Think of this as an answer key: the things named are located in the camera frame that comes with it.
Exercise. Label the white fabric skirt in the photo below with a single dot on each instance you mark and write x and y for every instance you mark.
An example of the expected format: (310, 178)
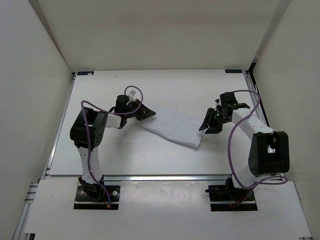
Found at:
(172, 125)

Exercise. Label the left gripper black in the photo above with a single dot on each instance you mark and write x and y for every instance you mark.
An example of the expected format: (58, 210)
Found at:
(144, 112)

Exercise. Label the white front cover board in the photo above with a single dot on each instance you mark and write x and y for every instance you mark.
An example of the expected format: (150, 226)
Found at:
(165, 211)

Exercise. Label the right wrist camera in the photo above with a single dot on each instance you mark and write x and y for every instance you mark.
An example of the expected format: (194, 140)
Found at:
(237, 106)

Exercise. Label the right aluminium side rail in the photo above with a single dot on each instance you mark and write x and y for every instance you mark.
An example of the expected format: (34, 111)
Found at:
(265, 120)

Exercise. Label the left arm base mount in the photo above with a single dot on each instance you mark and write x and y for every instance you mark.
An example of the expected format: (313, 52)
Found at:
(93, 197)

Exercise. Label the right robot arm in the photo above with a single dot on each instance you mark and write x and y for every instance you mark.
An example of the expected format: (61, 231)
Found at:
(242, 178)

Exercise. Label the aluminium front rail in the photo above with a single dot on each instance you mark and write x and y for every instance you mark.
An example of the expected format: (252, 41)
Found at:
(164, 178)

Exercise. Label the left blue label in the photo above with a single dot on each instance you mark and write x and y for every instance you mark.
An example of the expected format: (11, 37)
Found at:
(85, 73)

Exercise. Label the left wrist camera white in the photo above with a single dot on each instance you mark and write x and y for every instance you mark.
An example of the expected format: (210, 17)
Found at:
(131, 95)

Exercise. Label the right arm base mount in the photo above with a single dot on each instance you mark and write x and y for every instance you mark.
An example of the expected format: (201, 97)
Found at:
(228, 198)

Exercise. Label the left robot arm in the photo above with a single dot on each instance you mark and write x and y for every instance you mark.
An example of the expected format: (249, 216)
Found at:
(87, 134)

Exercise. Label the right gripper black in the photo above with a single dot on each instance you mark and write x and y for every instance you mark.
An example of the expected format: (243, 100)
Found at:
(209, 117)

